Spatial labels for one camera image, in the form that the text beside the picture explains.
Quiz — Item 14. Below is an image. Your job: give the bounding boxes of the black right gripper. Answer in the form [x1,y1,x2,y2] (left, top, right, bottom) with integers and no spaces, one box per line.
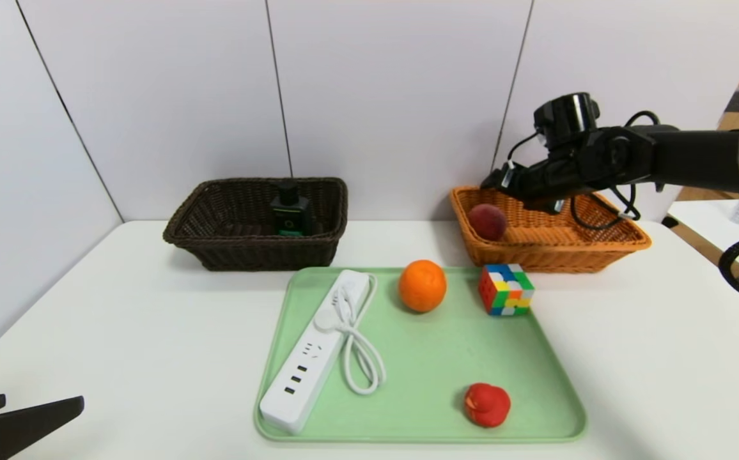
[479,161,561,205]

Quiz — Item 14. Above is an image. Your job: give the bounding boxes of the pink red peach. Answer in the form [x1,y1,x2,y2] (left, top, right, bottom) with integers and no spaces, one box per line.
[469,204,508,242]

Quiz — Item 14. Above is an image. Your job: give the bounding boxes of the orange fruit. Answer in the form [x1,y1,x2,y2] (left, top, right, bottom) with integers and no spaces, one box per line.
[398,259,447,313]

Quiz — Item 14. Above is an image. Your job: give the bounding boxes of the black pump bottle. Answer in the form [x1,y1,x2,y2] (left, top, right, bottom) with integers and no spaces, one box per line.
[270,181,314,237]

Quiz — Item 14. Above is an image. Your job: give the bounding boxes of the small red toy fruit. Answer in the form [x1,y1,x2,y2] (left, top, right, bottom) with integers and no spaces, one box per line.
[463,382,511,428]

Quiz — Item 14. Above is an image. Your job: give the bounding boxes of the white power strip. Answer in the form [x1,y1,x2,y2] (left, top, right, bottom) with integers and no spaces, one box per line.
[260,269,371,434]

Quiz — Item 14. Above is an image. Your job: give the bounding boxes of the orange wicker basket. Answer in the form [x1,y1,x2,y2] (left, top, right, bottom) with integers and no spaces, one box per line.
[449,186,651,274]

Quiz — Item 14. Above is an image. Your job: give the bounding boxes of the dark brown wicker basket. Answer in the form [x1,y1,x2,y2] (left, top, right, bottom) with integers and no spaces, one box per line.
[163,178,349,272]

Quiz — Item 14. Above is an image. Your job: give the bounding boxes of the colourful puzzle cube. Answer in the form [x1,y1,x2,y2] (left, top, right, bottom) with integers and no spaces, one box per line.
[478,263,534,316]

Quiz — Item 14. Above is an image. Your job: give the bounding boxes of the white side table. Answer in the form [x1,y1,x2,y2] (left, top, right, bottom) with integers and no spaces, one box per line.
[667,199,739,269]

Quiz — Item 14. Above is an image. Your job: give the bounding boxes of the light green plastic tray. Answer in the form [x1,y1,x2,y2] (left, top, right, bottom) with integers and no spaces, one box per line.
[254,266,586,443]

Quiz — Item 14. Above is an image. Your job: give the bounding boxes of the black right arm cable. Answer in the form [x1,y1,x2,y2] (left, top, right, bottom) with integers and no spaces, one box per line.
[568,111,663,232]

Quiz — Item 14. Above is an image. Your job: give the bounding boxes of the white power strip cable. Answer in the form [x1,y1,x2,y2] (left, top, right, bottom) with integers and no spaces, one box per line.
[314,273,387,394]

